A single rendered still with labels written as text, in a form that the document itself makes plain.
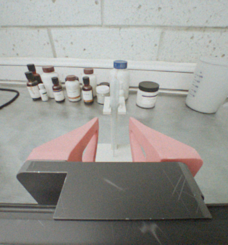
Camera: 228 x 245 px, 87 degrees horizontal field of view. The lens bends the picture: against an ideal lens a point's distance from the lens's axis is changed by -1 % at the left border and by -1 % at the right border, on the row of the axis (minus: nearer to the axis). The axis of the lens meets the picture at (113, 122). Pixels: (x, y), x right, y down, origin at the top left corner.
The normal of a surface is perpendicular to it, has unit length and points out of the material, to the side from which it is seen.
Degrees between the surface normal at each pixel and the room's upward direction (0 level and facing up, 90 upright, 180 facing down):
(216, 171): 0
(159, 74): 90
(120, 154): 0
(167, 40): 90
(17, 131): 0
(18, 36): 90
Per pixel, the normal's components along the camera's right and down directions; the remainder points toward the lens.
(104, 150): 0.01, -0.80
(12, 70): -0.14, 0.59
